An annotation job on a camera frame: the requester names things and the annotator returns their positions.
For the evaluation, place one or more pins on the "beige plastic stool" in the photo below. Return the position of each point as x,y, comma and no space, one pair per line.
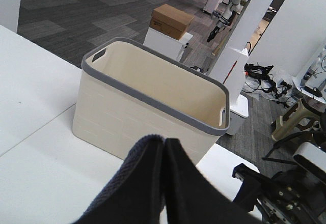
300,115

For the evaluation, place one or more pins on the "white cabinet under box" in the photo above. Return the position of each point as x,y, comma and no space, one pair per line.
167,45

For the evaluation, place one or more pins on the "brown cardboard box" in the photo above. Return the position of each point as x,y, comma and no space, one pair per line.
170,21

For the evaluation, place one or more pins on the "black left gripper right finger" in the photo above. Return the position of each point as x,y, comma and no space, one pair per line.
189,197

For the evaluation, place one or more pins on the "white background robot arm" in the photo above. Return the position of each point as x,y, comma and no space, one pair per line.
223,19

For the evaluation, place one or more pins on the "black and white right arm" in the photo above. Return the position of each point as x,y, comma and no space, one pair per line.
309,156

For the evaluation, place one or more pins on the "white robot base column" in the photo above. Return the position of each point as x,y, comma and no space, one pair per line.
229,68

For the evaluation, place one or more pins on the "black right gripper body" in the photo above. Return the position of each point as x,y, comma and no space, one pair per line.
294,196

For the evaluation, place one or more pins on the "beige basket with grey rim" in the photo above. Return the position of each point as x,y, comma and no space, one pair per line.
128,91

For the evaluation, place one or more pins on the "dark navy towel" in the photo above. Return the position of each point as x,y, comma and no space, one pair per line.
114,183

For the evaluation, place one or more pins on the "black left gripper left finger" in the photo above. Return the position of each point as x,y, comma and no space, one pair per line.
142,188

